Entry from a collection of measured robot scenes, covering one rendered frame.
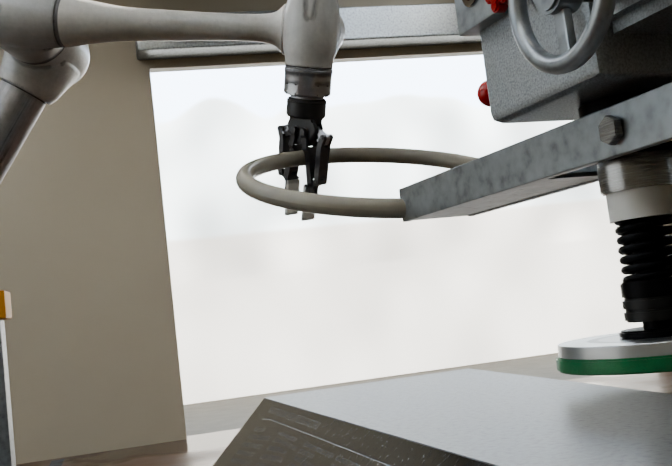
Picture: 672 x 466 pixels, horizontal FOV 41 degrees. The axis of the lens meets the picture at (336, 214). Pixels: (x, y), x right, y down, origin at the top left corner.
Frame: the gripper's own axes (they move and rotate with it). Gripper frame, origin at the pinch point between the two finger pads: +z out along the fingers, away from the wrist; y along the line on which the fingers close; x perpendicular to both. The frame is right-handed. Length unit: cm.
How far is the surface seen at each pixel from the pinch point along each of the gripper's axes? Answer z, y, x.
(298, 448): 11, 59, -53
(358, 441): 3, 73, -58
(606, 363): -7, 89, -42
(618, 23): -39, 84, -40
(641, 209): -21, 86, -33
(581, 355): -7, 86, -41
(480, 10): -39, 66, -37
